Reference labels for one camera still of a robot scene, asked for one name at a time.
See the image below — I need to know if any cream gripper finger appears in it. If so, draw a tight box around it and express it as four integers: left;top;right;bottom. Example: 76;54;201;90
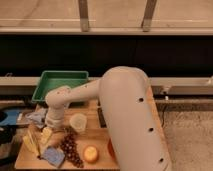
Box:
40;127;53;144

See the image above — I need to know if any metal window post left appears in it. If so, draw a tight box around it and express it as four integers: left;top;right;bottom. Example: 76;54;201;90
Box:
78;0;90;32

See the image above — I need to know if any blue sponge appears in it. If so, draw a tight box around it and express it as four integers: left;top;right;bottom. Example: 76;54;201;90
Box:
42;146;65;167

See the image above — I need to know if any yellow banana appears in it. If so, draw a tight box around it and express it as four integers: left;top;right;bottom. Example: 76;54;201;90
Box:
23;130;40;157

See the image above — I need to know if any green plastic tray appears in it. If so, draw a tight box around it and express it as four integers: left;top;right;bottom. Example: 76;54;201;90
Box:
32;70;89;105

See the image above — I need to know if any black rectangular remote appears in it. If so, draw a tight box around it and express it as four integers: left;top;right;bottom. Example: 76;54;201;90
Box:
97;108;106;128

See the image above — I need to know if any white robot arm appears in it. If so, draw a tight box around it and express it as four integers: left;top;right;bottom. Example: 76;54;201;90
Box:
45;66;172;171

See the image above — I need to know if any yellow round fruit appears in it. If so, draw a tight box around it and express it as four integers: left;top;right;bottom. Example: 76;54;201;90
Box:
83;145;99;163

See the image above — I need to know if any black cable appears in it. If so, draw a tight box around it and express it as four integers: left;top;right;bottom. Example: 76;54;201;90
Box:
159;99;168;129

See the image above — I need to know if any white plastic cup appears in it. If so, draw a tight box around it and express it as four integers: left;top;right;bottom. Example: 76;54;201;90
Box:
69;113;87;133

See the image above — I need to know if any blue black object at left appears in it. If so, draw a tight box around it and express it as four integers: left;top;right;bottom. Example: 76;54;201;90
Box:
0;106;22;146

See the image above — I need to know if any bunch of red grapes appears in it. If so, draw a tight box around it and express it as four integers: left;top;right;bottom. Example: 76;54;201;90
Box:
60;133;84;168

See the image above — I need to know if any metal window post right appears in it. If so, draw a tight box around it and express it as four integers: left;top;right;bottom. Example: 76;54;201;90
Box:
141;0;157;32

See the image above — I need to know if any crumpled white blue cloth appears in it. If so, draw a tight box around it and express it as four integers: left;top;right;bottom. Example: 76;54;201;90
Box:
26;108;47;129

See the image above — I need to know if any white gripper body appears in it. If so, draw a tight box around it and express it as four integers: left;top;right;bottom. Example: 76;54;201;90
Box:
45;108;64;130

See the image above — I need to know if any metal window post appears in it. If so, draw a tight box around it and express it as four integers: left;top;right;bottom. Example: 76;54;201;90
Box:
141;0;157;32
78;0;90;32

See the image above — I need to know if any red bowl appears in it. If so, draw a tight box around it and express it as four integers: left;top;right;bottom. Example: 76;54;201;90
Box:
107;139;116;160

